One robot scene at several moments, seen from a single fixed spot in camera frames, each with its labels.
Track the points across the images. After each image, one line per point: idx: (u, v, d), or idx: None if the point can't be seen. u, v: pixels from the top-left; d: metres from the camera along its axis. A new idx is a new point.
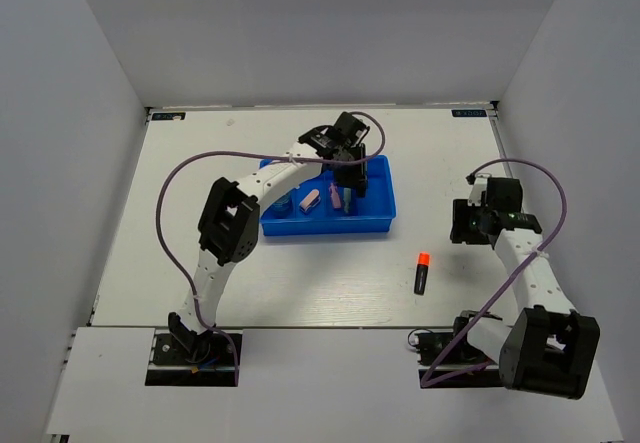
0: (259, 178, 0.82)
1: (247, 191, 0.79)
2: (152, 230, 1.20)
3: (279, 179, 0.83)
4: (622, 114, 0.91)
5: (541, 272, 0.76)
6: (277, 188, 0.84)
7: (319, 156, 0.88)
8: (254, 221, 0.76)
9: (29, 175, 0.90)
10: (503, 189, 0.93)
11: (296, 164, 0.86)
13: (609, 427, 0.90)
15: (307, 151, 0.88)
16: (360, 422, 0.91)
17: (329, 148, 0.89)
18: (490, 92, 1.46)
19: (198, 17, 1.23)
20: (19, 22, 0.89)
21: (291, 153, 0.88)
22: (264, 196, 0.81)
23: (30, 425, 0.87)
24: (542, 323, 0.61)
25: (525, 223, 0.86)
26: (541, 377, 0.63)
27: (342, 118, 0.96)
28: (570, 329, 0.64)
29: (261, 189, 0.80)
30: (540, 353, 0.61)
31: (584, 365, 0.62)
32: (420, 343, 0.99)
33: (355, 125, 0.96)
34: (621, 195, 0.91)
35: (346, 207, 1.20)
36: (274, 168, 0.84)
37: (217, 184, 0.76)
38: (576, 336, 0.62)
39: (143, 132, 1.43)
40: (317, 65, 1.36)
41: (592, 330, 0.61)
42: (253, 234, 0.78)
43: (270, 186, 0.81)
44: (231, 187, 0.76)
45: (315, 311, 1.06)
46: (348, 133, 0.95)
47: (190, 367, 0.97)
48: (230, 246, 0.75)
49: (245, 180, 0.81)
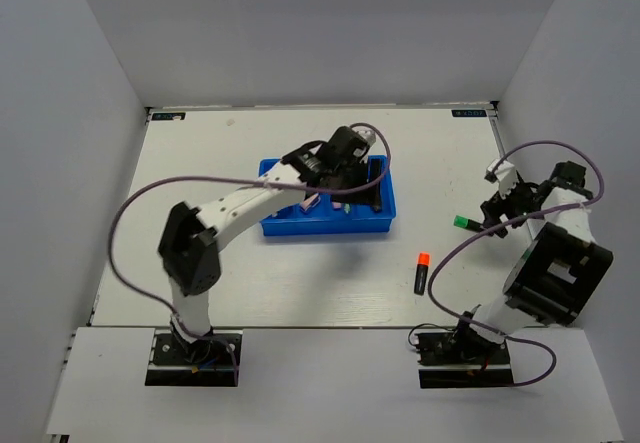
0: (224, 206, 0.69)
1: (206, 221, 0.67)
2: (153, 230, 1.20)
3: (250, 206, 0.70)
4: (623, 114, 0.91)
5: (574, 217, 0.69)
6: (246, 218, 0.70)
7: (302, 181, 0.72)
8: (213, 255, 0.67)
9: (28, 176, 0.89)
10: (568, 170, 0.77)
11: (272, 189, 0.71)
13: (608, 426, 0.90)
15: (289, 176, 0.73)
16: (360, 422, 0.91)
17: (316, 173, 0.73)
18: (490, 92, 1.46)
19: (198, 16, 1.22)
20: (18, 22, 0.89)
21: (269, 176, 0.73)
22: (225, 229, 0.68)
23: (31, 425, 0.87)
24: (555, 237, 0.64)
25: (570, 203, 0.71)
26: (539, 289, 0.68)
27: (339, 131, 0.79)
28: (586, 258, 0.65)
29: (223, 219, 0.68)
30: (543, 263, 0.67)
31: (583, 293, 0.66)
32: (420, 343, 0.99)
33: (352, 143, 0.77)
34: (619, 196, 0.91)
35: (345, 207, 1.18)
36: (246, 193, 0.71)
37: (173, 212, 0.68)
38: (586, 263, 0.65)
39: (143, 132, 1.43)
40: (318, 65, 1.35)
41: (604, 257, 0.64)
42: (214, 265, 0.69)
43: (236, 215, 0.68)
44: (187, 216, 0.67)
45: (315, 312, 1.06)
46: (343, 152, 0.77)
47: (190, 367, 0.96)
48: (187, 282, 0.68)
49: (209, 206, 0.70)
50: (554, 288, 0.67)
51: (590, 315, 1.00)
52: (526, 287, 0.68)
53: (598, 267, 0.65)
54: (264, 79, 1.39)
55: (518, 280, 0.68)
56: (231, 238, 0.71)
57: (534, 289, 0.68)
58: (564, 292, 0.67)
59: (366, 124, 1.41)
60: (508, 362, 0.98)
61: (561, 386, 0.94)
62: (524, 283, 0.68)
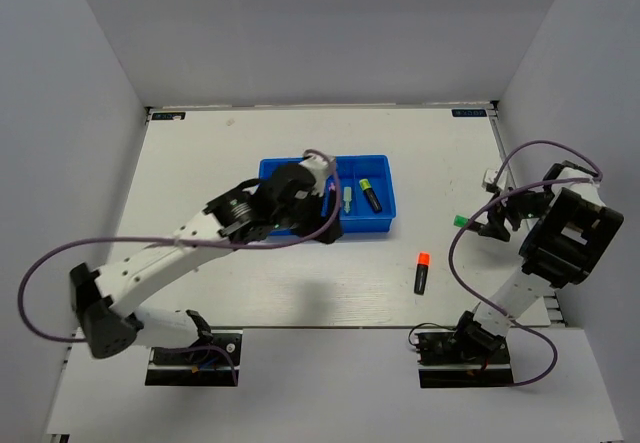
0: (128, 270, 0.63)
1: (103, 289, 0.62)
2: (153, 230, 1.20)
3: (153, 270, 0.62)
4: (623, 114, 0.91)
5: (586, 189, 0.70)
6: (155, 280, 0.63)
7: (220, 238, 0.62)
8: (112, 325, 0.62)
9: (27, 176, 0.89)
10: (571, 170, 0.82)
11: (184, 247, 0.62)
13: (608, 426, 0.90)
15: (209, 230, 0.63)
16: (359, 423, 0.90)
17: (243, 225, 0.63)
18: (491, 92, 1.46)
19: (197, 16, 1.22)
20: (17, 22, 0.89)
21: (185, 230, 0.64)
22: (126, 295, 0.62)
23: (31, 425, 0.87)
24: (570, 199, 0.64)
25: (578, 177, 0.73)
26: (554, 250, 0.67)
27: (279, 169, 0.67)
28: (598, 221, 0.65)
29: (123, 286, 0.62)
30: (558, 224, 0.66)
31: (596, 253, 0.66)
32: (420, 343, 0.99)
33: (291, 186, 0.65)
34: (620, 195, 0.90)
35: (345, 207, 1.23)
36: (155, 251, 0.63)
37: (71, 277, 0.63)
38: (598, 225, 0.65)
39: (143, 132, 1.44)
40: (317, 65, 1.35)
41: (617, 218, 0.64)
42: (121, 331, 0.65)
43: (138, 280, 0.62)
44: (83, 283, 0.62)
45: (315, 312, 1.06)
46: (279, 198, 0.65)
47: (190, 366, 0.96)
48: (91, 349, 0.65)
49: (114, 267, 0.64)
50: (569, 250, 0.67)
51: (591, 316, 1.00)
52: (542, 248, 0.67)
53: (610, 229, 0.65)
54: (263, 79, 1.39)
55: (533, 241, 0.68)
56: (141, 301, 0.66)
57: (549, 250, 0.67)
58: (579, 252, 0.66)
59: (365, 125, 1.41)
60: (508, 362, 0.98)
61: (561, 386, 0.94)
62: (538, 245, 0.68)
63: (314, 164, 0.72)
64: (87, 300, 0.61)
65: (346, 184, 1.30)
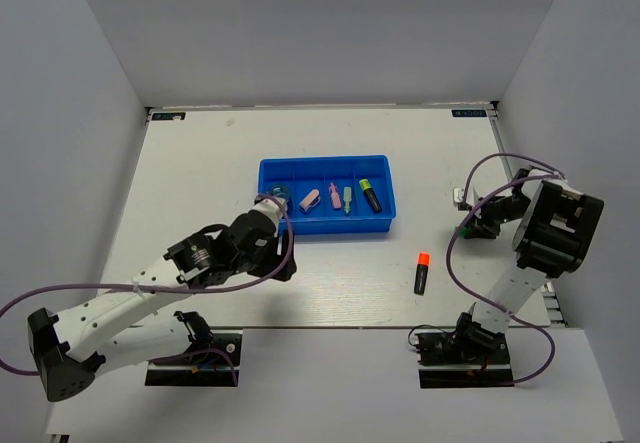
0: (86, 315, 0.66)
1: (60, 334, 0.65)
2: (153, 230, 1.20)
3: (112, 316, 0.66)
4: (622, 114, 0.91)
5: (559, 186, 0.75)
6: (113, 326, 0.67)
7: (180, 281, 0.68)
8: (68, 371, 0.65)
9: (27, 175, 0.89)
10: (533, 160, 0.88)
11: (142, 292, 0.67)
13: (608, 427, 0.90)
15: (170, 273, 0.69)
16: (359, 422, 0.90)
17: (206, 268, 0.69)
18: (491, 92, 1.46)
19: (197, 16, 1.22)
20: (18, 22, 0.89)
21: (145, 275, 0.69)
22: (84, 340, 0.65)
23: (31, 425, 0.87)
24: (552, 188, 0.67)
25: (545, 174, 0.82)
26: (548, 241, 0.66)
27: (239, 220, 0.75)
28: (579, 208, 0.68)
29: (80, 331, 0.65)
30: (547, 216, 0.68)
31: (587, 237, 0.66)
32: (420, 343, 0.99)
33: (250, 234, 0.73)
34: (620, 195, 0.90)
35: (346, 208, 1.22)
36: (113, 297, 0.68)
37: (29, 321, 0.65)
38: (583, 211, 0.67)
39: (143, 132, 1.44)
40: (317, 65, 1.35)
41: (597, 204, 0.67)
42: (77, 375, 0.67)
43: (96, 326, 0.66)
44: (41, 327, 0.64)
45: (315, 311, 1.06)
46: (240, 244, 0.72)
47: (190, 367, 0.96)
48: (47, 390, 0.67)
49: (72, 312, 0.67)
50: (561, 236, 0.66)
51: (591, 316, 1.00)
52: (536, 238, 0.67)
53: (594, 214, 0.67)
54: (264, 79, 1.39)
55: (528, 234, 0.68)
56: (99, 345, 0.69)
57: (542, 240, 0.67)
58: (571, 238, 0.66)
59: (365, 124, 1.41)
60: (508, 362, 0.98)
61: (561, 386, 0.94)
62: (531, 238, 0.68)
63: (267, 208, 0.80)
64: (44, 346, 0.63)
65: (346, 184, 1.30)
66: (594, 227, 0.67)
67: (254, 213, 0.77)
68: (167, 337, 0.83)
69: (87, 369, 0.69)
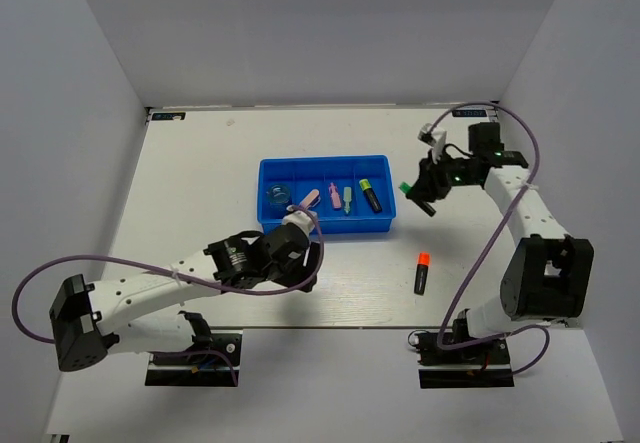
0: (121, 290, 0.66)
1: (94, 303, 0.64)
2: (153, 230, 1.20)
3: (147, 297, 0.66)
4: (622, 113, 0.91)
5: (533, 201, 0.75)
6: (144, 306, 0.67)
7: (215, 279, 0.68)
8: (92, 344, 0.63)
9: (28, 175, 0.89)
10: (485, 131, 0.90)
11: (180, 280, 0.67)
13: (608, 426, 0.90)
15: (207, 267, 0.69)
16: (359, 422, 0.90)
17: (239, 270, 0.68)
18: (491, 92, 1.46)
19: (198, 16, 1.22)
20: (18, 21, 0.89)
21: (183, 264, 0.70)
22: (114, 315, 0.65)
23: (31, 425, 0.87)
24: (535, 250, 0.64)
25: (511, 159, 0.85)
26: (545, 303, 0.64)
27: (276, 229, 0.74)
28: (565, 252, 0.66)
29: (114, 305, 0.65)
30: (538, 278, 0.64)
31: (581, 285, 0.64)
32: (420, 343, 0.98)
33: (286, 245, 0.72)
34: (621, 194, 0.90)
35: (346, 208, 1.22)
36: (151, 278, 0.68)
37: (66, 285, 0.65)
38: (571, 258, 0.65)
39: (143, 132, 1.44)
40: (317, 65, 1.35)
41: (586, 249, 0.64)
42: (95, 349, 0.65)
43: (129, 302, 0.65)
44: (77, 293, 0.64)
45: (315, 311, 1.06)
46: (274, 254, 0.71)
47: (190, 367, 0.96)
48: (59, 360, 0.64)
49: (107, 285, 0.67)
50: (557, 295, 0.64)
51: (591, 316, 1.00)
52: (532, 304, 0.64)
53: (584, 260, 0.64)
54: (264, 79, 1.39)
55: (524, 303, 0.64)
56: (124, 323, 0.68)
57: (540, 304, 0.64)
58: (565, 292, 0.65)
59: (365, 124, 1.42)
60: (508, 362, 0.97)
61: (561, 386, 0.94)
62: (528, 303, 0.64)
63: (300, 219, 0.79)
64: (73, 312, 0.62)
65: (346, 184, 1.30)
66: (587, 275, 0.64)
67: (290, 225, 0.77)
68: (171, 335, 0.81)
69: (104, 346, 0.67)
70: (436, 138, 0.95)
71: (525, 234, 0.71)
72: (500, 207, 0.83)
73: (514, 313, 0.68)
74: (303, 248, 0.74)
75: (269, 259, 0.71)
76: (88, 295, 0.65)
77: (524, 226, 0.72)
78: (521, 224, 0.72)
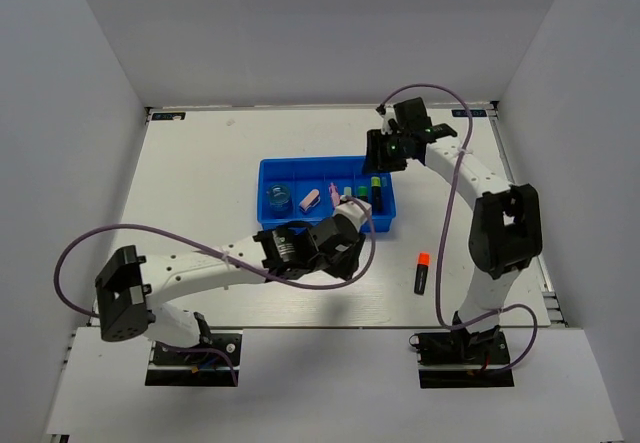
0: (171, 265, 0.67)
1: (144, 275, 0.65)
2: (154, 230, 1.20)
3: (196, 275, 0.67)
4: (622, 113, 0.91)
5: (475, 163, 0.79)
6: (192, 284, 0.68)
7: (263, 266, 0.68)
8: (137, 316, 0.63)
9: (28, 175, 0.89)
10: (410, 108, 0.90)
11: (229, 264, 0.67)
13: (608, 426, 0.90)
15: (256, 254, 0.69)
16: (359, 421, 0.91)
17: (284, 262, 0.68)
18: (490, 92, 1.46)
19: (197, 17, 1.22)
20: (19, 22, 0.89)
21: (233, 248, 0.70)
22: (163, 290, 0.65)
23: (31, 425, 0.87)
24: (490, 206, 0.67)
25: (440, 132, 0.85)
26: (513, 252, 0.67)
27: (325, 221, 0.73)
28: (514, 199, 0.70)
29: (164, 280, 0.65)
30: (502, 230, 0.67)
31: (536, 224, 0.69)
32: (420, 343, 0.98)
33: (335, 238, 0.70)
34: (620, 195, 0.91)
35: None
36: (201, 258, 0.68)
37: (117, 253, 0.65)
38: (521, 204, 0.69)
39: (143, 132, 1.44)
40: (317, 64, 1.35)
41: (530, 192, 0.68)
42: (138, 322, 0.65)
43: (178, 279, 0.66)
44: (130, 263, 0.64)
45: (314, 311, 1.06)
46: (322, 247, 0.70)
47: (190, 367, 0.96)
48: (103, 329, 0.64)
49: (157, 258, 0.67)
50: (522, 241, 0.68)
51: (591, 316, 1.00)
52: (504, 259, 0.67)
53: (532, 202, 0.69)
54: (264, 79, 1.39)
55: (496, 258, 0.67)
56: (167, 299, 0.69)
57: (509, 255, 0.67)
58: (524, 236, 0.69)
59: (365, 124, 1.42)
60: (508, 361, 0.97)
61: (561, 385, 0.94)
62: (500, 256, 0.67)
63: (351, 210, 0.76)
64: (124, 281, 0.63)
65: (346, 184, 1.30)
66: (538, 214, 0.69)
67: (337, 217, 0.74)
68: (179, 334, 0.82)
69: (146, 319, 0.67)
70: (386, 114, 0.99)
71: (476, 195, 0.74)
72: (446, 178, 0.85)
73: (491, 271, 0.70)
74: (352, 242, 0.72)
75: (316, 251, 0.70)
76: (139, 265, 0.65)
77: (473, 188, 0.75)
78: (470, 187, 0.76)
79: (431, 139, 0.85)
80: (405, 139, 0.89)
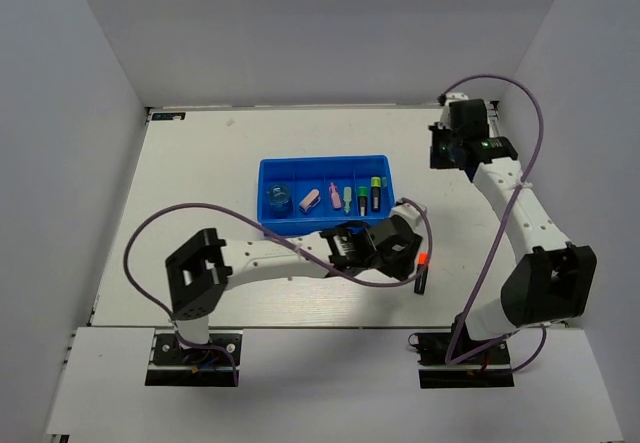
0: (249, 251, 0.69)
1: (225, 257, 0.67)
2: (154, 230, 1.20)
3: (271, 262, 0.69)
4: (622, 114, 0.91)
5: (530, 205, 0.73)
6: (264, 271, 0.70)
7: (330, 260, 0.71)
8: (214, 296, 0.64)
9: (28, 175, 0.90)
10: (471, 114, 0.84)
11: (300, 255, 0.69)
13: (607, 426, 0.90)
15: (323, 249, 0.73)
16: (359, 421, 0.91)
17: (346, 259, 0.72)
18: (490, 92, 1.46)
19: (197, 17, 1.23)
20: (19, 22, 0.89)
21: (302, 241, 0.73)
22: (241, 274, 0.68)
23: (31, 425, 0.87)
24: (538, 268, 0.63)
25: (499, 149, 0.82)
26: (547, 312, 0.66)
27: (382, 223, 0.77)
28: (566, 258, 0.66)
29: (243, 264, 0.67)
30: (544, 293, 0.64)
31: (584, 288, 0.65)
32: (420, 343, 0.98)
33: (390, 239, 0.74)
34: (620, 195, 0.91)
35: (346, 208, 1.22)
36: (275, 247, 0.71)
37: (202, 233, 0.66)
38: (574, 266, 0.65)
39: (143, 132, 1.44)
40: (318, 64, 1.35)
41: (590, 259, 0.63)
42: (211, 302, 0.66)
43: (255, 265, 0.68)
44: (214, 244, 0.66)
45: (314, 311, 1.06)
46: (380, 246, 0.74)
47: (190, 367, 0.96)
48: (176, 305, 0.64)
49: (237, 244, 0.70)
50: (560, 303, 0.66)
51: (591, 316, 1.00)
52: (537, 316, 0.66)
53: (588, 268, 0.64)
54: (264, 78, 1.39)
55: (529, 317, 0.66)
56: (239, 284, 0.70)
57: (543, 315, 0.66)
58: (565, 300, 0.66)
59: (366, 124, 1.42)
60: (508, 362, 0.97)
61: (561, 385, 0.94)
62: (533, 316, 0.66)
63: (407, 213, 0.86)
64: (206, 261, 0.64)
65: (346, 184, 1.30)
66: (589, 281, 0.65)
67: (394, 219, 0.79)
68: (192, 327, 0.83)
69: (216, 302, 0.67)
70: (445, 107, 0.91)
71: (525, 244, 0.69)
72: (495, 208, 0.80)
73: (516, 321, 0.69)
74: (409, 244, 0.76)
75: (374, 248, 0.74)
76: (221, 248, 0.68)
77: (524, 235, 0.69)
78: (521, 234, 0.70)
79: (487, 155, 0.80)
80: (457, 148, 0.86)
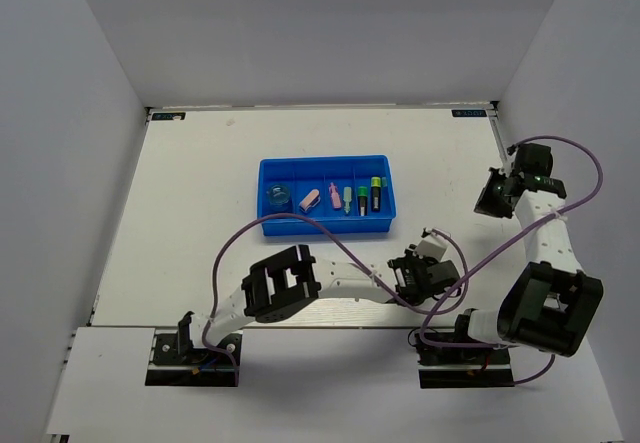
0: (334, 270, 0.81)
1: (317, 274, 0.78)
2: (154, 231, 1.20)
3: (350, 283, 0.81)
4: (623, 114, 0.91)
5: (556, 233, 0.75)
6: (343, 290, 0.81)
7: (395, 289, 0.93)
8: (300, 306, 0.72)
9: (28, 174, 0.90)
10: (532, 153, 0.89)
11: (373, 280, 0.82)
13: (607, 425, 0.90)
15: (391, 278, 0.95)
16: (358, 420, 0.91)
17: (405, 289, 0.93)
18: (490, 92, 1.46)
19: (197, 17, 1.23)
20: (18, 21, 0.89)
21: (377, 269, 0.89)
22: (327, 290, 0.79)
23: (31, 425, 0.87)
24: (542, 275, 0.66)
25: (550, 186, 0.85)
26: (538, 327, 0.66)
27: (440, 264, 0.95)
28: (574, 287, 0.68)
29: (329, 282, 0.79)
30: (538, 304, 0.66)
31: (582, 323, 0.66)
32: (419, 343, 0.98)
33: (444, 280, 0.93)
34: (620, 195, 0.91)
35: (346, 208, 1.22)
36: (354, 270, 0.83)
37: (299, 248, 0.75)
38: (578, 293, 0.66)
39: (143, 132, 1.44)
40: (318, 65, 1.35)
41: (596, 289, 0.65)
42: (291, 311, 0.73)
43: (338, 284, 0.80)
44: (308, 260, 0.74)
45: (314, 310, 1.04)
46: (436, 285, 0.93)
47: (191, 367, 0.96)
48: (262, 308, 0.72)
49: (323, 262, 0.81)
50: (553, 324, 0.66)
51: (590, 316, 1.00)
52: (525, 327, 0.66)
53: (591, 298, 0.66)
54: (264, 79, 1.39)
55: (518, 322, 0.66)
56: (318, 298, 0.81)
57: (533, 330, 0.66)
58: (561, 326, 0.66)
59: (365, 124, 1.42)
60: (508, 362, 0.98)
61: (561, 385, 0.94)
62: (521, 327, 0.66)
63: (437, 243, 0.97)
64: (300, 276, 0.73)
65: (346, 184, 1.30)
66: (589, 313, 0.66)
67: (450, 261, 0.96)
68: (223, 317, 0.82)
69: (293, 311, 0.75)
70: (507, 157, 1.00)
71: (535, 257, 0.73)
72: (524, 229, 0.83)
73: (505, 334, 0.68)
74: None
75: (431, 284, 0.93)
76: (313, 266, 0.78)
77: (537, 251, 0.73)
78: (535, 249, 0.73)
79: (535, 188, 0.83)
80: (510, 177, 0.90)
